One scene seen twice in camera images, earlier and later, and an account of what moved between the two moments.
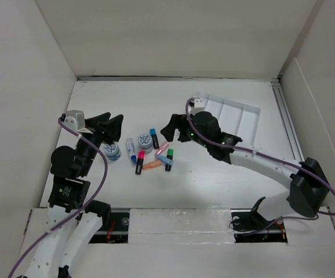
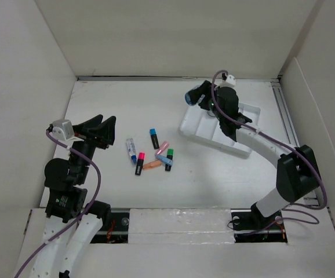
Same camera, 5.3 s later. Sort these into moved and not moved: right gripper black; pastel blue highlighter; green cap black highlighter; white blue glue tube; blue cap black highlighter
Moved: right gripper black
Not moved: blue cap black highlighter; white blue glue tube; pastel blue highlighter; green cap black highlighter
